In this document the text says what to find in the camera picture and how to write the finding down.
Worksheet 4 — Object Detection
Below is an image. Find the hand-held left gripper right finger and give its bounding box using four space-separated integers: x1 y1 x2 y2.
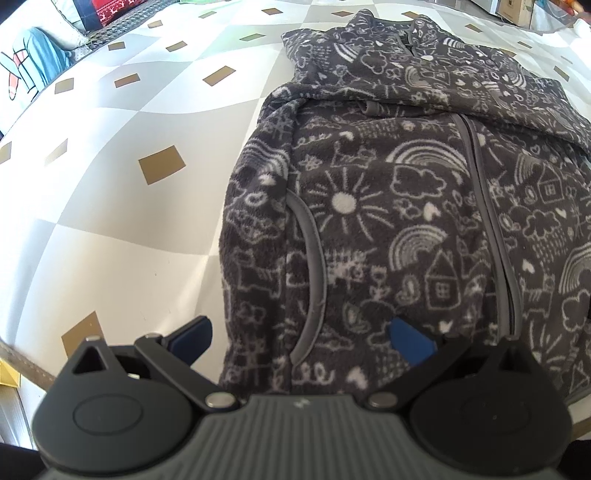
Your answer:
368 316 536 411

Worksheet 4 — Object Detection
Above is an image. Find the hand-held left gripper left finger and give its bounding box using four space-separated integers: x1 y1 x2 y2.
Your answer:
71 316 240 411

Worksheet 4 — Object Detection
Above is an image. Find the grey doodle print fleece jacket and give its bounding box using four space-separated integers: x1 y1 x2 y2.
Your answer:
217 8 591 407

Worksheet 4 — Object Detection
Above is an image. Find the diamond pattern table mat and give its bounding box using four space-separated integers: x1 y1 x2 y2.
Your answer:
0 0 591 416

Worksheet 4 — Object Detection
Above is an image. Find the teal printed cushion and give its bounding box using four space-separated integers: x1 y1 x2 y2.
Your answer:
0 27 72 134

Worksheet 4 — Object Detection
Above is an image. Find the white cushion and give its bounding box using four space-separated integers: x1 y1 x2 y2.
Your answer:
46 0 93 47

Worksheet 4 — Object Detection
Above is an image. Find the cardboard box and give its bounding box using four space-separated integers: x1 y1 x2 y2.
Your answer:
496 0 539 26

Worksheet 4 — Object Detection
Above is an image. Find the cloth covered side table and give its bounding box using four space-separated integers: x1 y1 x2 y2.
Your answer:
531 0 591 35

